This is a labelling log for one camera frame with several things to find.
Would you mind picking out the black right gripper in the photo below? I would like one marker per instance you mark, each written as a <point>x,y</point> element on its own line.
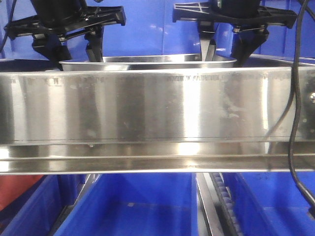
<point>249,19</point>

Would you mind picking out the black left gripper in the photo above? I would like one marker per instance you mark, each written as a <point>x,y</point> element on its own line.
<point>57,17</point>

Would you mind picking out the silver metal tray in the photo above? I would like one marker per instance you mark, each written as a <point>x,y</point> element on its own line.
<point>152,62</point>

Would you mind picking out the blue bin below centre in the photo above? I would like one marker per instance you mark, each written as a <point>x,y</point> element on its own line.
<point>139,204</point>

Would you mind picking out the blue bin below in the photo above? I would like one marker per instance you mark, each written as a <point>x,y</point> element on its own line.
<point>269,204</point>
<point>139,204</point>
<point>35,212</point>

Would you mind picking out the blue bin below right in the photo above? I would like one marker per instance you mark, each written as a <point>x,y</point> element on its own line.
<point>269,204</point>

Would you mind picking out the blue bin below left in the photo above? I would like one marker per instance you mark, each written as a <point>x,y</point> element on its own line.
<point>35,212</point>

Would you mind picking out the stainless steel shelf rail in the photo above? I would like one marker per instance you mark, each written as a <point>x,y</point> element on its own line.
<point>189,120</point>

